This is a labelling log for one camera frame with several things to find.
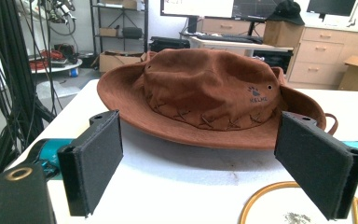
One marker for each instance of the black bag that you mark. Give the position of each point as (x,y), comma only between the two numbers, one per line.
(132,32)

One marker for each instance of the black cap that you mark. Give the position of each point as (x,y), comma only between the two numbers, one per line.
(286,12)

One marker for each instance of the open cardboard box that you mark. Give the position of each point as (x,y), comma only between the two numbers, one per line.
(118,60)

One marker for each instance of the tall cardboard box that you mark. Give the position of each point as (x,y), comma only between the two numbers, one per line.
(281,33)

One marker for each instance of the brown brimmed hat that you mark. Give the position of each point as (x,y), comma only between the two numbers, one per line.
(205,96)

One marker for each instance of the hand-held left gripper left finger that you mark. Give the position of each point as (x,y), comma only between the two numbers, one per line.
(98,158)

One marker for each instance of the black case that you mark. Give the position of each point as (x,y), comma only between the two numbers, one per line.
(169,43)

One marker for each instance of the wooden drawer cabinet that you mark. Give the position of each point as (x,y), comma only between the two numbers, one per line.
(329,56)

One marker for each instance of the round white cart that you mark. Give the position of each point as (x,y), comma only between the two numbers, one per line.
(54,63)

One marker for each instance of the dark monitor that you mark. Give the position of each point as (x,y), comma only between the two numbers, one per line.
(331,6)

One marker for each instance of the white desk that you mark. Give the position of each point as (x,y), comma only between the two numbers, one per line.
(230,45)

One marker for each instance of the small cardboard box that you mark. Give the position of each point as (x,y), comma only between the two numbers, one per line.
(108,31)

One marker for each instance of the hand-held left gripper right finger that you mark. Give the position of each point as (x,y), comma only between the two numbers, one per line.
(315,163)

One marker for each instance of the black metal shelf rack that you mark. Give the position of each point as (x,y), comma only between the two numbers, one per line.
(119,26)

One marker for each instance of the black keyboard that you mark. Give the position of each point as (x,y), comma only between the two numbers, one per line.
(230,38)

